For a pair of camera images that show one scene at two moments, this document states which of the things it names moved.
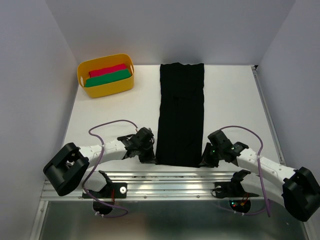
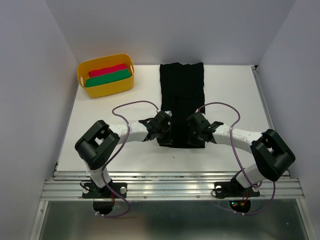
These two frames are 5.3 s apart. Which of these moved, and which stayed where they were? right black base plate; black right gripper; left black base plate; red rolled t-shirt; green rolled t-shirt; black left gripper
Moved: black right gripper; black left gripper
Stayed: red rolled t-shirt; right black base plate; green rolled t-shirt; left black base plate
